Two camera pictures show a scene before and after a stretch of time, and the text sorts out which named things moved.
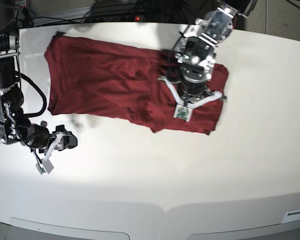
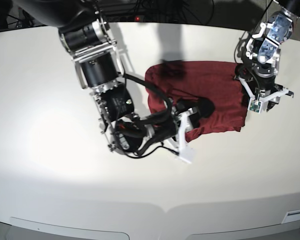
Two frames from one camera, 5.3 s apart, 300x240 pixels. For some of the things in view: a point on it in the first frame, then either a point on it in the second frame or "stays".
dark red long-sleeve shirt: (84, 76) to (215, 81)
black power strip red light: (105, 18) stays
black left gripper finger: (68, 141) to (204, 107)
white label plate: (296, 214) stays
